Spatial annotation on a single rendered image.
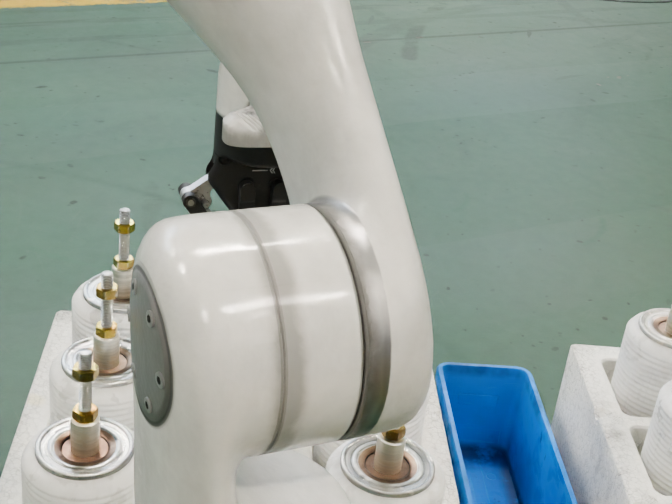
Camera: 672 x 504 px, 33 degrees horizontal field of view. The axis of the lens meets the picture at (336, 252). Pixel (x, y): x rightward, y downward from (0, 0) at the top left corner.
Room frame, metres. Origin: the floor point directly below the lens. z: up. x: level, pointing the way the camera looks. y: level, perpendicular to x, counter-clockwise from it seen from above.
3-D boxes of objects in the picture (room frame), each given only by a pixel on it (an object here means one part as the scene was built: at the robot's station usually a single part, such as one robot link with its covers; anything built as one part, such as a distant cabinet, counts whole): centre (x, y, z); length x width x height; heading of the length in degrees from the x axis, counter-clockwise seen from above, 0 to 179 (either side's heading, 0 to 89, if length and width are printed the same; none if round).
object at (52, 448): (0.68, 0.17, 0.25); 0.08 x 0.08 x 0.01
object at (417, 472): (0.71, -0.06, 0.25); 0.08 x 0.08 x 0.01
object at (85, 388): (0.68, 0.17, 0.30); 0.01 x 0.01 x 0.08
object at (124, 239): (0.92, 0.20, 0.30); 0.01 x 0.01 x 0.08
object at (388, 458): (0.71, -0.06, 0.26); 0.02 x 0.02 x 0.03
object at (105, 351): (0.80, 0.19, 0.26); 0.02 x 0.02 x 0.03
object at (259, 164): (0.81, 0.07, 0.45); 0.08 x 0.08 x 0.09
